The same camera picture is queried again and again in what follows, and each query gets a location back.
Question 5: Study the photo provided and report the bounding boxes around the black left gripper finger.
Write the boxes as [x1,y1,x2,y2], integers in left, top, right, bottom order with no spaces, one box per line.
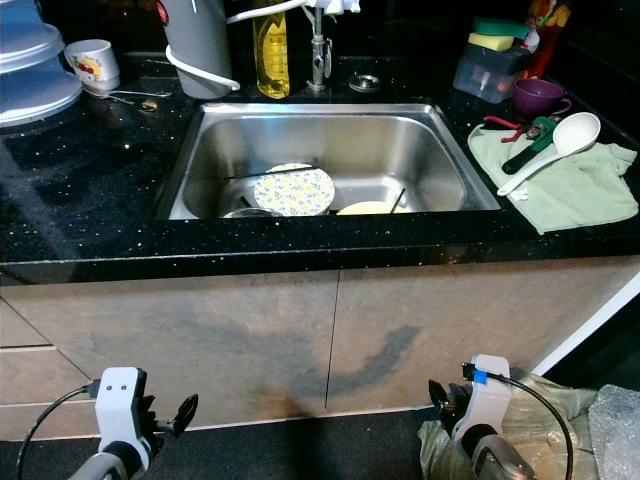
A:
[172,392,201,438]

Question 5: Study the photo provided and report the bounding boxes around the floral patterned round plate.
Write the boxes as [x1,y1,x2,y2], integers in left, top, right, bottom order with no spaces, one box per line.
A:
[252,163,336,218]

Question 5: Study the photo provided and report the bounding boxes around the green black kitchen tool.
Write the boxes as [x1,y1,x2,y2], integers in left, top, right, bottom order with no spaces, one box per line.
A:
[502,116,558,176]

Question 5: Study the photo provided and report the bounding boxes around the brown cabinet door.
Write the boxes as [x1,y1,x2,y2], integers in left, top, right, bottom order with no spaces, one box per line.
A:
[5,270,341,436]
[325,258,640,411]

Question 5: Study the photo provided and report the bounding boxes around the white skirting strip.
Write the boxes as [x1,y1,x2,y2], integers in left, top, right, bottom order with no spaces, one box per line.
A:
[530,270,640,376]

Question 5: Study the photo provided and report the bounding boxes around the grey bubble wrap sheet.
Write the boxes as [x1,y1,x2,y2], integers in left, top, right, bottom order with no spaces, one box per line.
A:
[585,385,640,480]

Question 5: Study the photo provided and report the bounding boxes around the pale yellow plate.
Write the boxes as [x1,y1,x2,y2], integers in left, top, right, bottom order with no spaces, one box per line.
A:
[335,200,411,216]

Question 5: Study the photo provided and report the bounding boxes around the small steel bowl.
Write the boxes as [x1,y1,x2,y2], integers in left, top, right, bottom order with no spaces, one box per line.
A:
[220,206,266,220]

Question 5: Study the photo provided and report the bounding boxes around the light green cloth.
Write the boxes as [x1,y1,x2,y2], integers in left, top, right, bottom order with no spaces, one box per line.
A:
[467,123,639,235]

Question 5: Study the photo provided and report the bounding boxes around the stainless steel sink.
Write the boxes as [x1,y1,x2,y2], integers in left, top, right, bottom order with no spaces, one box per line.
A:
[157,101,503,221]

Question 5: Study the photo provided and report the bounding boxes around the white plastic ladle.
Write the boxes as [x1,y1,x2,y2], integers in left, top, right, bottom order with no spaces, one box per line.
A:
[497,111,602,197]

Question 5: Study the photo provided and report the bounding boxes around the purple cup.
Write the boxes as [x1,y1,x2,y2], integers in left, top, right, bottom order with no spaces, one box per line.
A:
[512,78,573,121]

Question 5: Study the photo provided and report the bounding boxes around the clear soap sponge holder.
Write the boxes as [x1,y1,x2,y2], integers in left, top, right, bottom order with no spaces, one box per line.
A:
[452,43,531,104]

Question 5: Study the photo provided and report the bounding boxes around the round metal sink strainer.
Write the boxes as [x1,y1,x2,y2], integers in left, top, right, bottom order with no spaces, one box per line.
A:
[348,74,381,94]

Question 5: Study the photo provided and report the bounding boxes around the metal spoon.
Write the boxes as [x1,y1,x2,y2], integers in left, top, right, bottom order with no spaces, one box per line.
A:
[85,88,176,111]

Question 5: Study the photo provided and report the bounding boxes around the yellow green sponge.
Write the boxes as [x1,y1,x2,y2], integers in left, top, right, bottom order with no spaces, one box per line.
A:
[467,17,531,53]

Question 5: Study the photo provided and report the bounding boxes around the white tiered storage rack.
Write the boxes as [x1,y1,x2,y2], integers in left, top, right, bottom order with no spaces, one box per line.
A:
[0,0,83,128]

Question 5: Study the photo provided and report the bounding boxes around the chrome faucet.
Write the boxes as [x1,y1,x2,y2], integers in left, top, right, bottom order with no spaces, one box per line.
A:
[308,10,336,93]

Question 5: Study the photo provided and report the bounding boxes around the white printed mug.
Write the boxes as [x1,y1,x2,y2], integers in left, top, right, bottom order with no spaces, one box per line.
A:
[65,40,121,93]

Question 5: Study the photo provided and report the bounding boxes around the yellow oil bottle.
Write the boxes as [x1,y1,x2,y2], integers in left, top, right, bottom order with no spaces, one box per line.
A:
[253,0,291,100]

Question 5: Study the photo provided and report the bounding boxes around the red patterned package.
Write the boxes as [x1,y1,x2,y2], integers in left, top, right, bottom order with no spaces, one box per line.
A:
[525,0,571,81]

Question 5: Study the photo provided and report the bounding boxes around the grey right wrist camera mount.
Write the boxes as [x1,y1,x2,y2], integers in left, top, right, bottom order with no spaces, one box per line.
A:
[452,354,511,461]

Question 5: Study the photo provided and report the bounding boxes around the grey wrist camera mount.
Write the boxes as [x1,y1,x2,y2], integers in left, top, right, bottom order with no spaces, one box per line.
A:
[96,366,147,449]
[452,354,511,461]

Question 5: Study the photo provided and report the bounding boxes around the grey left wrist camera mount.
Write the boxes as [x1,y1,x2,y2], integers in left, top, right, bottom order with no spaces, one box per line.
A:
[96,366,147,449]

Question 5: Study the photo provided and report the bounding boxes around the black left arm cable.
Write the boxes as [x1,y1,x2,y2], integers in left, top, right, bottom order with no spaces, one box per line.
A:
[25,380,101,480]

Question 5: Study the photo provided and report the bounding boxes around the grey jug white handle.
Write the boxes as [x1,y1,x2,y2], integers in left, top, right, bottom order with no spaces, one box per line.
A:
[155,0,241,101]

